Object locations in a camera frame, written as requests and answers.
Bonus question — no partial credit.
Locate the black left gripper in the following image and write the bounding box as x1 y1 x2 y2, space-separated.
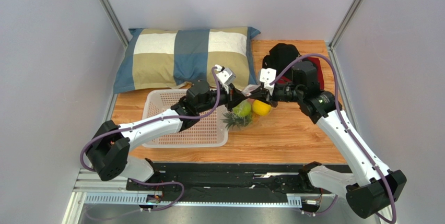
196 83 249 114

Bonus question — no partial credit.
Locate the clear zip top bag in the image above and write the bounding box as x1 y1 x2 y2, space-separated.
220 85 272 132

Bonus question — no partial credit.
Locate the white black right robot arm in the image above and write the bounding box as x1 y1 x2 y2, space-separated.
250 61 407 219

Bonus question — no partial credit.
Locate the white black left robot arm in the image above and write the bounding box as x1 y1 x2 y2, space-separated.
80 81 247 182

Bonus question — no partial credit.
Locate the green fake apple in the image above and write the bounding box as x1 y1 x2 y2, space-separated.
232 100 251 117

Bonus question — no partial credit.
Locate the yellow fake orange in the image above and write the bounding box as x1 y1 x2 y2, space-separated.
251 100 272 116

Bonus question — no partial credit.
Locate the orange fake pineapple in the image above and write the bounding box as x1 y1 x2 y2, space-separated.
222 112 256 132

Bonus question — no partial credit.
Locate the folded dark red cloth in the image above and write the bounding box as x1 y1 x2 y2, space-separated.
280 57 324 90

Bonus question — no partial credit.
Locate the black baseball cap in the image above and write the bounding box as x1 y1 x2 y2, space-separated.
262 43 301 74

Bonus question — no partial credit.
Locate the white perforated plastic basket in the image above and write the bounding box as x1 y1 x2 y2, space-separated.
142 89 228 148

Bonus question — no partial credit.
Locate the checkered blue beige pillow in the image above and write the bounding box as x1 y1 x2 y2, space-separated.
113 27 260 93

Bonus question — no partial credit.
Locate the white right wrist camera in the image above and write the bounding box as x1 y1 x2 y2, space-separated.
259 68 276 95

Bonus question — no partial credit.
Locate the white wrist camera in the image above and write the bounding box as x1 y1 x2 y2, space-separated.
259 68 276 95
214 64 236 93

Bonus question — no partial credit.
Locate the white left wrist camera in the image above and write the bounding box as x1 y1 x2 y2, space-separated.
214 64 236 93

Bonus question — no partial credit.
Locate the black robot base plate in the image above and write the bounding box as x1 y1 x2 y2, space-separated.
126 162 333 203

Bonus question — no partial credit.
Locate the aluminium frame rail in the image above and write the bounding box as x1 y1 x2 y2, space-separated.
62 173 397 224

